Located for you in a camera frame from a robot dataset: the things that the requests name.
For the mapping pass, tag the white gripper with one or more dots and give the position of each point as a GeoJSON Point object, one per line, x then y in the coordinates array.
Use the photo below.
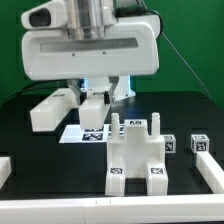
{"type": "Point", "coordinates": [129, 48]}

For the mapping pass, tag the white chair back frame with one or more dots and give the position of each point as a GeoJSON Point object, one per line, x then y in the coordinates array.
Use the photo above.
{"type": "Point", "coordinates": [48, 114]}

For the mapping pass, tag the white chair seat part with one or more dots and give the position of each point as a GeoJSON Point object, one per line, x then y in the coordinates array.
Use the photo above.
{"type": "Point", "coordinates": [137, 148]}

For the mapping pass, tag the white tagged cube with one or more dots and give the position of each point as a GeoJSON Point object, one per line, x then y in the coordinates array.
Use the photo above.
{"type": "Point", "coordinates": [170, 143]}
{"type": "Point", "coordinates": [199, 142]}

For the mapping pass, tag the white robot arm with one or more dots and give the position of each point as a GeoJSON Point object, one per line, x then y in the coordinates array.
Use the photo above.
{"type": "Point", "coordinates": [72, 39]}

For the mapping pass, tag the white left fence bar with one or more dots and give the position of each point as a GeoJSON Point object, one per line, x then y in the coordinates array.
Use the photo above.
{"type": "Point", "coordinates": [5, 170]}

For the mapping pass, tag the white fence bar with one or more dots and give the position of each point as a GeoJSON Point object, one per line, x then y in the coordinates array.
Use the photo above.
{"type": "Point", "coordinates": [5, 170]}
{"type": "Point", "coordinates": [115, 210]}
{"type": "Point", "coordinates": [210, 170]}

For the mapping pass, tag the white right fence bar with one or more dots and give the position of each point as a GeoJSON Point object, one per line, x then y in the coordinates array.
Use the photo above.
{"type": "Point", "coordinates": [210, 170]}

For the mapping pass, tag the white front fence bar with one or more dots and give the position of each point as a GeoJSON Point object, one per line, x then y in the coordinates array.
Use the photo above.
{"type": "Point", "coordinates": [115, 210]}

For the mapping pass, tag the white marker base plate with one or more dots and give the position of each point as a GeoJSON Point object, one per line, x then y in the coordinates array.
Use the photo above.
{"type": "Point", "coordinates": [74, 134]}

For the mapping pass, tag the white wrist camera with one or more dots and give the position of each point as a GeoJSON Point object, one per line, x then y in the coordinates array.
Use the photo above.
{"type": "Point", "coordinates": [50, 15]}

